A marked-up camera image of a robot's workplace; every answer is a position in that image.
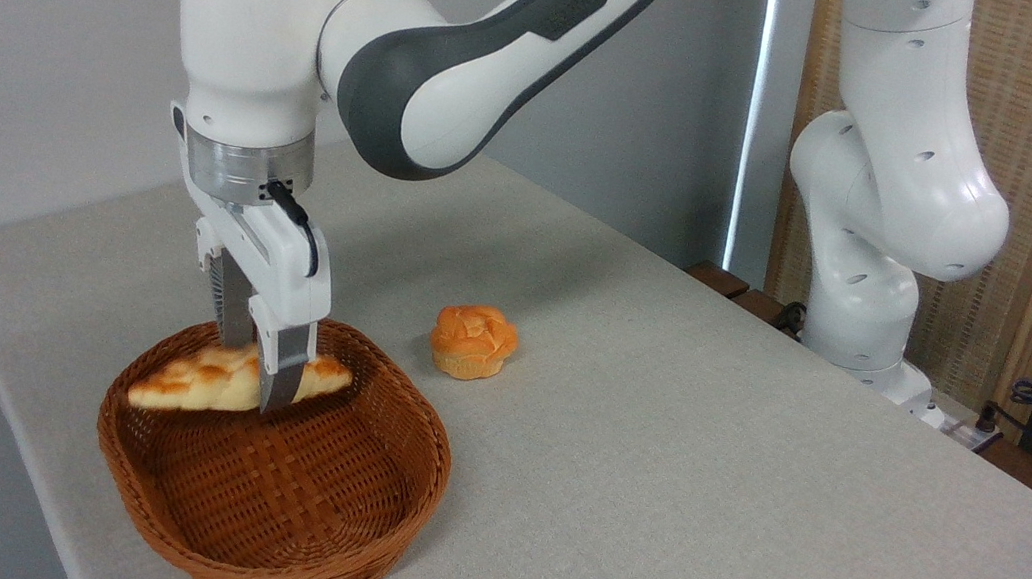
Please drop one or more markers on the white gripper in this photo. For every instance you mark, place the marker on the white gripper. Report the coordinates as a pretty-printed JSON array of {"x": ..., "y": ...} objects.
[{"x": 276, "y": 271}]

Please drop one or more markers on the long braided bread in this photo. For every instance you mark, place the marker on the long braided bread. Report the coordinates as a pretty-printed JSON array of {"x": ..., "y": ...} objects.
[{"x": 189, "y": 385}]

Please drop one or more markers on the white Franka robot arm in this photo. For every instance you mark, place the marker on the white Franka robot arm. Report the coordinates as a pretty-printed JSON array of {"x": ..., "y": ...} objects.
[{"x": 248, "y": 40}]

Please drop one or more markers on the brown wicker basket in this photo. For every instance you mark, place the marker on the brown wicker basket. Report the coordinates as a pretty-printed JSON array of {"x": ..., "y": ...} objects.
[{"x": 294, "y": 501}]

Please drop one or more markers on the round orange muffin bread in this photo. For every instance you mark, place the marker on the round orange muffin bread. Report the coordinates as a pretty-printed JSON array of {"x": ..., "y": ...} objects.
[{"x": 474, "y": 339}]

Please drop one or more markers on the grey tablecloth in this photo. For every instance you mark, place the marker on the grey tablecloth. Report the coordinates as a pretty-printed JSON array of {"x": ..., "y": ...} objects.
[{"x": 740, "y": 563}]

